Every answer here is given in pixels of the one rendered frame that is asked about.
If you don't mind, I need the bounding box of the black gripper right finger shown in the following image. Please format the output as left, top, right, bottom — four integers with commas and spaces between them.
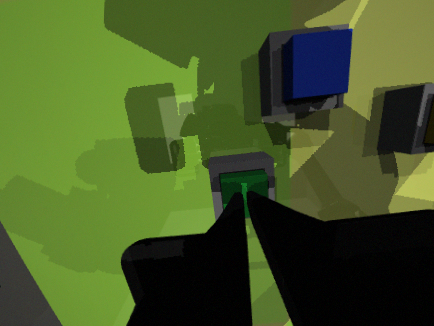
246, 191, 434, 326

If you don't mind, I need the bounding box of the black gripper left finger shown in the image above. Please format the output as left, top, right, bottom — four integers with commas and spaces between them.
121, 192, 253, 326

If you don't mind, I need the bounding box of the blue button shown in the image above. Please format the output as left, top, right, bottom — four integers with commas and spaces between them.
258, 23, 353, 116

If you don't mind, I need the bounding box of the green button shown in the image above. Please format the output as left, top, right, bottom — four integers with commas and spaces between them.
208, 151, 275, 221

